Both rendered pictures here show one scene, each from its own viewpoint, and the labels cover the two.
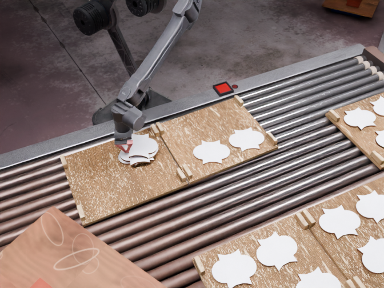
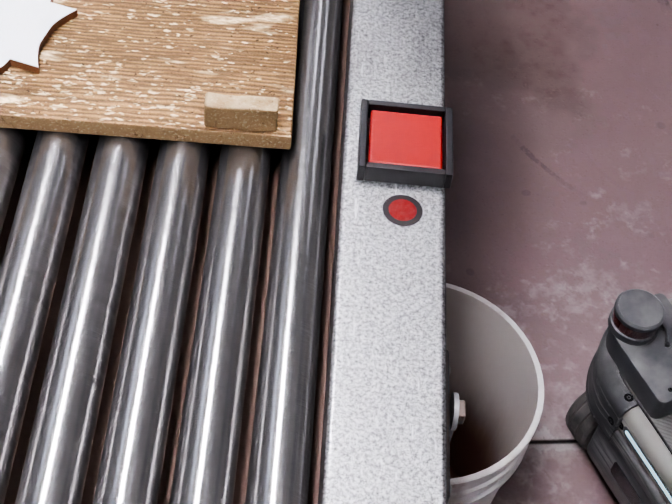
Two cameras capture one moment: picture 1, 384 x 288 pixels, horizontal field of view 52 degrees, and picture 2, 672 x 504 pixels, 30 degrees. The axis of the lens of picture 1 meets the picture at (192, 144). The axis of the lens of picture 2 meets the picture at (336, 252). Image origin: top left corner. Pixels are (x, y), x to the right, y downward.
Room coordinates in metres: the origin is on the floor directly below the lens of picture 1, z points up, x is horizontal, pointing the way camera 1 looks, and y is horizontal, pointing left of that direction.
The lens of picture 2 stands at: (1.70, -0.84, 1.67)
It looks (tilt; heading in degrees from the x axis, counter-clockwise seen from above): 52 degrees down; 110
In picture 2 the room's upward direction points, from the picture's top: 8 degrees clockwise
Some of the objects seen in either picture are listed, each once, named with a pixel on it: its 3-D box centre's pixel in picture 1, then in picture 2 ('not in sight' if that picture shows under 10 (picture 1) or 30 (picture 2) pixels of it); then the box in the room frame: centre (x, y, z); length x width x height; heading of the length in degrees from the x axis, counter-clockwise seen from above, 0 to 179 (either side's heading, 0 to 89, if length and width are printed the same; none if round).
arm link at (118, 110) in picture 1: (120, 113); not in sight; (1.07, 0.25, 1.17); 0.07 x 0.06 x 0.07; 51
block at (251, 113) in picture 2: (238, 100); (241, 112); (1.37, -0.22, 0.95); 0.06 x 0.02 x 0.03; 25
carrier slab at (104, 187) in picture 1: (122, 171); not in sight; (0.99, 0.28, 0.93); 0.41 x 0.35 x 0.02; 115
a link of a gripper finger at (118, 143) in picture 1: (124, 142); not in sight; (1.05, 0.26, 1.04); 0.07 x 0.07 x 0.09; 3
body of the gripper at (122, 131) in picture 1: (122, 124); not in sight; (1.07, 0.26, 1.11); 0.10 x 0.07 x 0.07; 3
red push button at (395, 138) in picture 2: (223, 89); (405, 144); (1.49, -0.16, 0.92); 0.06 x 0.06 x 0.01; 24
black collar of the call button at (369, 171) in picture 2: (223, 88); (405, 142); (1.49, -0.16, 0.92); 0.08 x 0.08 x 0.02; 24
